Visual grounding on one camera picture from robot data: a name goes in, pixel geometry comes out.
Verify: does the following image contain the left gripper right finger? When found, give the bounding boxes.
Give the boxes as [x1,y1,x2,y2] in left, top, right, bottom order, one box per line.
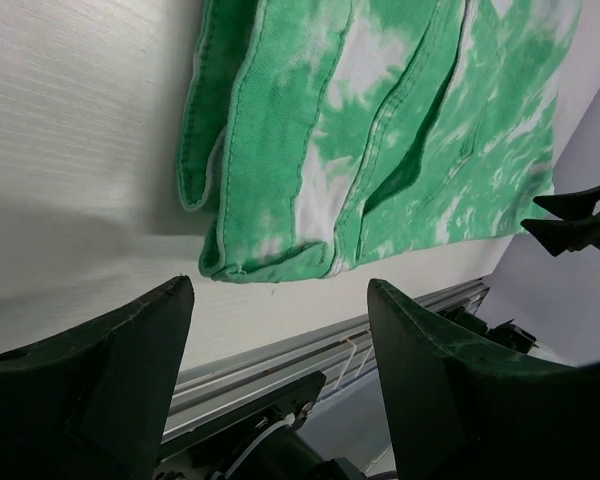
[367,279,600,479]

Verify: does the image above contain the aluminium rail frame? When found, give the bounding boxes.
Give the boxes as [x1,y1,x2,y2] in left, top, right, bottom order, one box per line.
[157,277,491,459]

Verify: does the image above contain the green tie-dye trousers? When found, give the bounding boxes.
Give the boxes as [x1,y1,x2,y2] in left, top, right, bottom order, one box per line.
[176,1,582,284]

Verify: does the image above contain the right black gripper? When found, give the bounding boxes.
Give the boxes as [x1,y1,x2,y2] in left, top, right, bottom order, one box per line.
[521,185,600,257]

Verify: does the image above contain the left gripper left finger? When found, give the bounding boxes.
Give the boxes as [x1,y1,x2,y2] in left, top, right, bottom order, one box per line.
[0,276,194,479]

